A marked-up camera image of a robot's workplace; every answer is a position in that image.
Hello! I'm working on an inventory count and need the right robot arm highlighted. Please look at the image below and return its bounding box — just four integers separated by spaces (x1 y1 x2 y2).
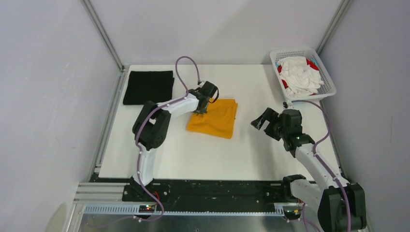
251 108 367 232

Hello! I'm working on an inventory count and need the right corner aluminium post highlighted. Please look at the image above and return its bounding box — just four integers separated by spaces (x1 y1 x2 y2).
316 0 354 55

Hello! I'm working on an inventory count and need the left controller board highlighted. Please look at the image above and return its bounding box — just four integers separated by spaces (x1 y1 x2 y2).
138 204 156 213

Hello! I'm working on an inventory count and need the folded black t shirt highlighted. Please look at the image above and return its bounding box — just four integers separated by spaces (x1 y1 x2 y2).
123 71 175 105

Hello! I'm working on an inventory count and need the white plastic basket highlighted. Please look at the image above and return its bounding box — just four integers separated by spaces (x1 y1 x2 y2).
269 48 336 101

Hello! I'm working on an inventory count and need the controller board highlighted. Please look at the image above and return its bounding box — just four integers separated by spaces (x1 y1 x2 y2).
283 209 302 222
138 204 156 213

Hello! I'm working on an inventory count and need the left corner aluminium post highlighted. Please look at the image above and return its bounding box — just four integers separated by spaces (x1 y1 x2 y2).
80 0 124 72

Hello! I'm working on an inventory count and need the right controller board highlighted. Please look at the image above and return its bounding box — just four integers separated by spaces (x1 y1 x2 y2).
283 209 302 222

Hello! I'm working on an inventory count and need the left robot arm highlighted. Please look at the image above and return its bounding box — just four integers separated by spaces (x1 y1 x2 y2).
131 81 219 201

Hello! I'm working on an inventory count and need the yellow t shirt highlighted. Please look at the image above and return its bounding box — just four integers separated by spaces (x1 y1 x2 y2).
187 99 238 139

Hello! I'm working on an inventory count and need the white t shirt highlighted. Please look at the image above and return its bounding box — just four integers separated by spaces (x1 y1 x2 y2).
277 56 325 101

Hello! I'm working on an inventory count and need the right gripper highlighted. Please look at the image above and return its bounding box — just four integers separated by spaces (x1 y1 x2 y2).
251 107 288 141

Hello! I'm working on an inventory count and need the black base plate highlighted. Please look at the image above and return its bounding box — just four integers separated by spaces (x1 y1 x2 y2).
122 179 297 213

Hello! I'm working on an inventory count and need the aluminium frame rail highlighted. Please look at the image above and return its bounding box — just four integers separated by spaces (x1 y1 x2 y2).
75 179 301 218

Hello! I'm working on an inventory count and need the corner aluminium post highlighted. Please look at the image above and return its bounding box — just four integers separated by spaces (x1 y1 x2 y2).
80 0 124 72
316 0 354 55

